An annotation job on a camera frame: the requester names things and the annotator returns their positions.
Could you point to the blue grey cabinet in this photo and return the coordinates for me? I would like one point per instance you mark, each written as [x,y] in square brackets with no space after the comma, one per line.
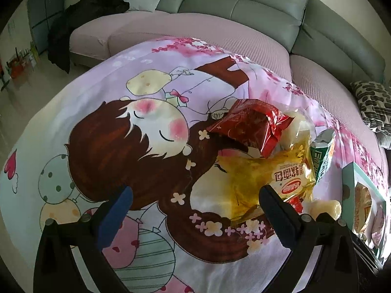
[42,15]

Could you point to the large red snack packet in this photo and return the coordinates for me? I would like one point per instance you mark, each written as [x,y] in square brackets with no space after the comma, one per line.
[250,125]

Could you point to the pale round bread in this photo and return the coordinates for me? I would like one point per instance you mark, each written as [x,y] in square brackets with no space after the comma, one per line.
[326,209]

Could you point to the black clothing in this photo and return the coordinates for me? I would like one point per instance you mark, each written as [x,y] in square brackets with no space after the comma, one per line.
[70,27]

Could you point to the small red candy packet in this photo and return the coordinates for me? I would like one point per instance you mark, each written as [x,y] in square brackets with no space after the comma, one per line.
[295,204]

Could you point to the colourful floor clutter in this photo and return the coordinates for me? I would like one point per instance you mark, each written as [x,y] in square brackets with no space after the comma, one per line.
[21,64]

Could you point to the black and cream patterned cushion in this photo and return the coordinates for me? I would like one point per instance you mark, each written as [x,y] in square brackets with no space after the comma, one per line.
[372,103]

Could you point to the teal cardboard box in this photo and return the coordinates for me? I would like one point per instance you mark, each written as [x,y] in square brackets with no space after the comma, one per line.
[348,189]

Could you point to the yellow soft bread packet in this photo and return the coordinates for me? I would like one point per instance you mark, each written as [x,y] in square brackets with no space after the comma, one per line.
[253,186]

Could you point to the dark grey cushion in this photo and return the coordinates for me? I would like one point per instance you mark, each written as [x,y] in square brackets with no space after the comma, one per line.
[385,140]

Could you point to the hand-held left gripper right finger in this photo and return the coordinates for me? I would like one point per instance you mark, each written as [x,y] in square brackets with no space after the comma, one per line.
[281,216]

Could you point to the pink sofa cover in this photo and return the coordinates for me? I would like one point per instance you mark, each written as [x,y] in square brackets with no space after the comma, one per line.
[137,27]

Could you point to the printed cartoon blanket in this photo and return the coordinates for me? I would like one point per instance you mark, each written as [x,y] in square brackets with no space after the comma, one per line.
[91,103]

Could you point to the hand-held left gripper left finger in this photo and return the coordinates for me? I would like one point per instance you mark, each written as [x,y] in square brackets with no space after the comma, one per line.
[113,216]

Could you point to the green and white snack packet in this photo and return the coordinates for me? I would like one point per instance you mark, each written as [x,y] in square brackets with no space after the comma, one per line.
[323,158]

